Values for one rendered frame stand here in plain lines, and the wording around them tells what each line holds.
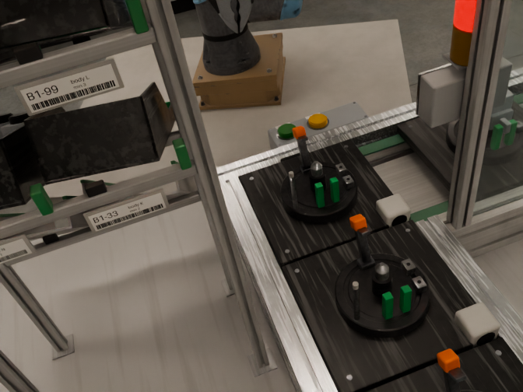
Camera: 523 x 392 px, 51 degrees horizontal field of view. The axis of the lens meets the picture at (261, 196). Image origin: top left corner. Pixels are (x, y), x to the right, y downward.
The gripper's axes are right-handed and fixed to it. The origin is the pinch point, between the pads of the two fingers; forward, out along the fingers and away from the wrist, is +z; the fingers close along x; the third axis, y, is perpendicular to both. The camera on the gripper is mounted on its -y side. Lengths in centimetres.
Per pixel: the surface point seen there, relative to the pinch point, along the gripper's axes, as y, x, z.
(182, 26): 259, -16, 123
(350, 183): -22.6, -9.9, 22.8
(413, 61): 143, -121, 123
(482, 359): -59, -12, 26
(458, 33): -32.4, -21.5, -7.3
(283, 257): -30.4, 6.1, 26.2
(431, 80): -31.6, -18.6, -0.8
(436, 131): -13.6, -32.5, 26.3
